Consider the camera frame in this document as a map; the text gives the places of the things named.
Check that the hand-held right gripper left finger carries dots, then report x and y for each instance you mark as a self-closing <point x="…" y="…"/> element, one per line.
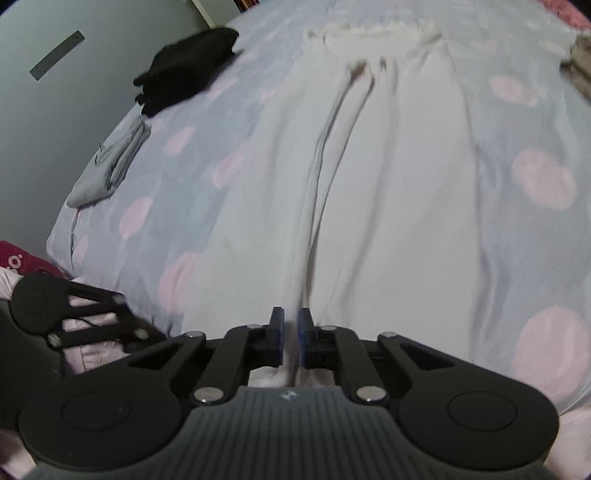
<point x="278" y="337"/>

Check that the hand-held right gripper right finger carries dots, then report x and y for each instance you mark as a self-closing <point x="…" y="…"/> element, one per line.
<point x="302" y="339"/>

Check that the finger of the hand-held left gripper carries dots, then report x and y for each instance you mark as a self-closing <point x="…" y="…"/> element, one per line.
<point x="101" y="337"/>

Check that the white garment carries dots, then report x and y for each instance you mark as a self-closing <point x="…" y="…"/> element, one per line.
<point x="392" y="184"/>

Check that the black folded clothes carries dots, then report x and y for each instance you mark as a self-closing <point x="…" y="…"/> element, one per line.
<point x="184" y="69"/>

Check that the pink bed sheet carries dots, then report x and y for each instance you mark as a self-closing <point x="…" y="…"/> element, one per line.
<point x="92" y="357"/>

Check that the red printed cloth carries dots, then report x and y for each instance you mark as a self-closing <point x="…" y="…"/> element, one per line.
<point x="23" y="261"/>

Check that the grey folded garment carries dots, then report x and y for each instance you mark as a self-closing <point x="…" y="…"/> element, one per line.
<point x="106" y="170"/>

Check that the polka dot blanket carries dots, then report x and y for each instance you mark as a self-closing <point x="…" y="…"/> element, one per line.
<point x="545" y="138"/>

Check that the white door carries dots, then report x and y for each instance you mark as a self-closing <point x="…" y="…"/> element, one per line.
<point x="210" y="11"/>

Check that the beige garment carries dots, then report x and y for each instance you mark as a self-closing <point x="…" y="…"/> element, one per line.
<point x="579" y="64"/>

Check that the grey wall plate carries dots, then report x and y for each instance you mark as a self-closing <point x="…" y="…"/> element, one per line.
<point x="57" y="55"/>

